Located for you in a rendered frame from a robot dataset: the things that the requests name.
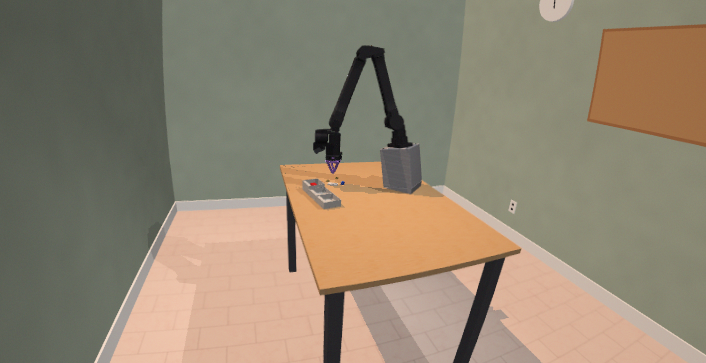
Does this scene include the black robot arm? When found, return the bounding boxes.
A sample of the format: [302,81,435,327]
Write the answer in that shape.
[313,45,413,155]

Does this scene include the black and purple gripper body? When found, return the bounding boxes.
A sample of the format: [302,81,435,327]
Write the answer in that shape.
[326,143,342,161]

